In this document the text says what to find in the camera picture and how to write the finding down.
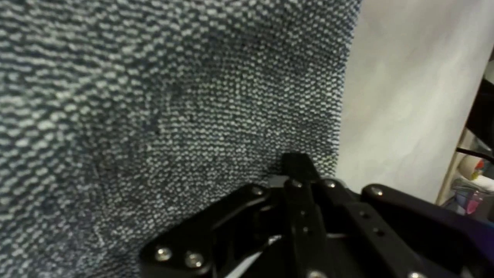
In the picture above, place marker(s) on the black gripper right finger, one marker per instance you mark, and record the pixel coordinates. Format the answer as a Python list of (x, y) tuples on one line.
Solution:
[(390, 231)]

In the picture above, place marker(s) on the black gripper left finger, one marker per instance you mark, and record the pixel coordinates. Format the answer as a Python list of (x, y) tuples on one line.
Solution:
[(236, 225)]

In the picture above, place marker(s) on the blue striped cloth towel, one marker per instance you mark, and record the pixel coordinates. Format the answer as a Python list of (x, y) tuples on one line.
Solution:
[(154, 112)]

